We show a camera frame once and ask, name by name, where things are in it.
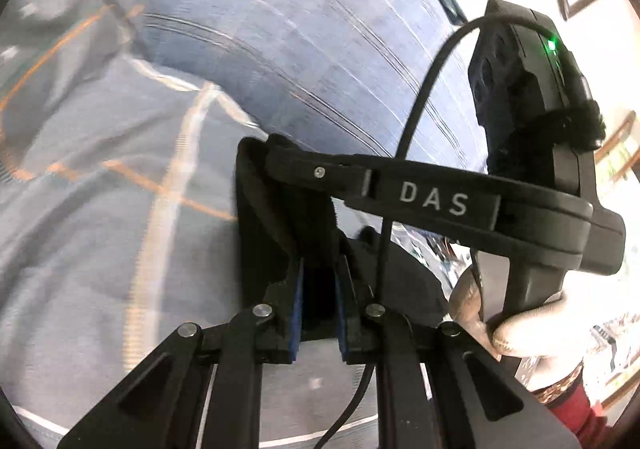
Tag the black cloth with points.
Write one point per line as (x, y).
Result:
(280, 229)

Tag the person's right forearm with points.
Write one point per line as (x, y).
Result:
(575, 409)

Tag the person's right hand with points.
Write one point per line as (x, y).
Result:
(535, 334)

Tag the blue plaid blanket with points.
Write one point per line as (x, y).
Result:
(300, 29)

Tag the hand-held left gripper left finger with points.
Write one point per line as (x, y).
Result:
(297, 309)

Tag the grey garment with orange stitching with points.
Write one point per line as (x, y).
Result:
(75, 229)

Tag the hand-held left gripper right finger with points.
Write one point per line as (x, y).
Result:
(342, 319)

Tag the wooden furniture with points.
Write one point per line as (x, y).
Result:
(620, 134)

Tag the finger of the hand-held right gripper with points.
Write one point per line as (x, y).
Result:
(315, 171)

